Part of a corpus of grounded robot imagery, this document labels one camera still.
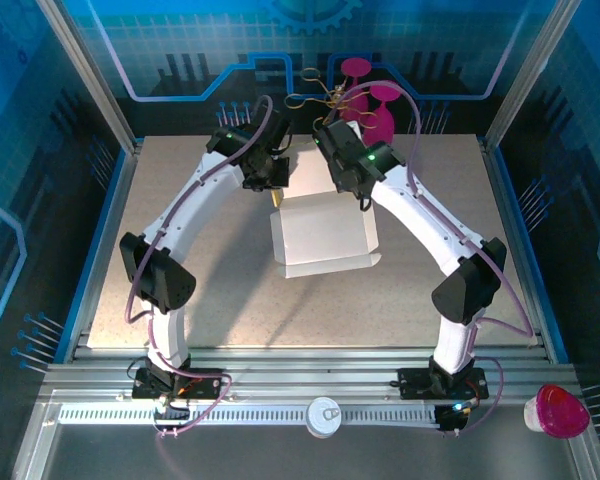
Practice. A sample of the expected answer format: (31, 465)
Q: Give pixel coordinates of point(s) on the yellow and white paper box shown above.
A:
(325, 235)

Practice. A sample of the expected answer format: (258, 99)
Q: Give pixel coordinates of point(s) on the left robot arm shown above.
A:
(180, 210)

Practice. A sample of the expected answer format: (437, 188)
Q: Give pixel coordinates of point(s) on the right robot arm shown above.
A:
(420, 210)

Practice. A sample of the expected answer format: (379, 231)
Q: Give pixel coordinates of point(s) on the white pull-tab tin can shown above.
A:
(323, 420)

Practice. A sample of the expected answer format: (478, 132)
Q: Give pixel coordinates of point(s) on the aluminium right side rail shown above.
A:
(512, 235)

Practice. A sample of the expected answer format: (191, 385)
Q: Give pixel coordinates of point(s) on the aluminium rail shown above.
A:
(512, 235)
(111, 235)

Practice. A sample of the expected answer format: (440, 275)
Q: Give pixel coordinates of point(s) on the aluminium left side rail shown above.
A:
(111, 235)

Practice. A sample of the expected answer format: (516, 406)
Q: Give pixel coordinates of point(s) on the aluminium front frame rails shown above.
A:
(305, 372)

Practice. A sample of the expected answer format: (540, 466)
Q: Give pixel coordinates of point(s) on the aluminium right frame post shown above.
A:
(522, 75)

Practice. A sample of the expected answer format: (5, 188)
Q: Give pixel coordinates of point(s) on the aluminium frame post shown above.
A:
(522, 75)
(90, 85)

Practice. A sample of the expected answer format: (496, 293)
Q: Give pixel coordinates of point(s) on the aluminium left frame post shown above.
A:
(90, 85)

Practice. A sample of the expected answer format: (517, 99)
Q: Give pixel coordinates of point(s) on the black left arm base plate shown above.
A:
(205, 385)

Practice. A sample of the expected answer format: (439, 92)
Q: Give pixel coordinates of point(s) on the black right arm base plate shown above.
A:
(412, 382)

